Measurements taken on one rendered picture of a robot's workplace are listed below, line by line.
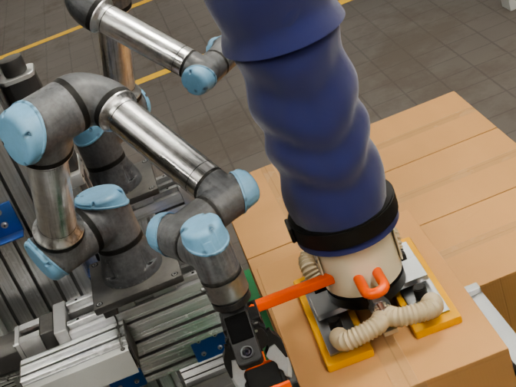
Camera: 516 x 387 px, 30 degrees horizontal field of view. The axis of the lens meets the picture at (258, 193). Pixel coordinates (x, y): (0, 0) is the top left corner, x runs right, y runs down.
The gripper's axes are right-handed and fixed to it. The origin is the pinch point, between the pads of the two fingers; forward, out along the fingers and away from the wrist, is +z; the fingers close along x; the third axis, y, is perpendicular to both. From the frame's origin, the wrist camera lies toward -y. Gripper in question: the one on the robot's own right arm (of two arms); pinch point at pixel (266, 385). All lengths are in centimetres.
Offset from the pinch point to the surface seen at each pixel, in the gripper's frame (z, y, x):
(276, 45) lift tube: -54, 19, -23
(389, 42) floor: 108, 399, -120
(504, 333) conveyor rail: 49, 47, -56
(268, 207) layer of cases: 53, 161, -14
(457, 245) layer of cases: 54, 97, -62
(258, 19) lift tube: -59, 19, -22
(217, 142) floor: 107, 352, -2
